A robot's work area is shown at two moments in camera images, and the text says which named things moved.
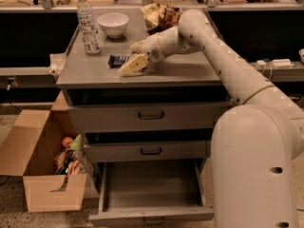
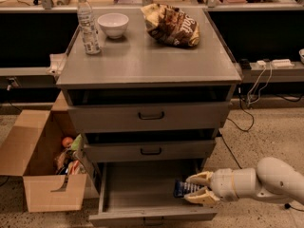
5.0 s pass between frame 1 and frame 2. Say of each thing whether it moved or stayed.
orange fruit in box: stayed
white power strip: stayed
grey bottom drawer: stayed
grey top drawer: stayed
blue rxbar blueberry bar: moved
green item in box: stayed
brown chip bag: stayed
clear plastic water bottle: stayed
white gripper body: moved
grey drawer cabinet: stayed
